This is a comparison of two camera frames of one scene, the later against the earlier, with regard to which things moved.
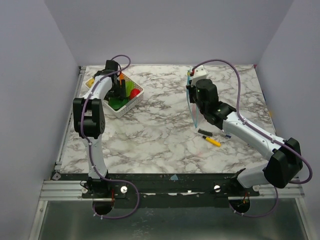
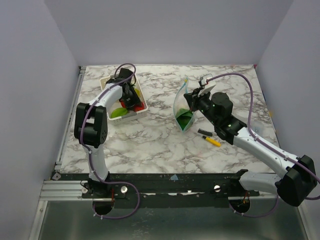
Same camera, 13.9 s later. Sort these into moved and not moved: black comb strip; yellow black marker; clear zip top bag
Moved: clear zip top bag
Not moved: yellow black marker; black comb strip
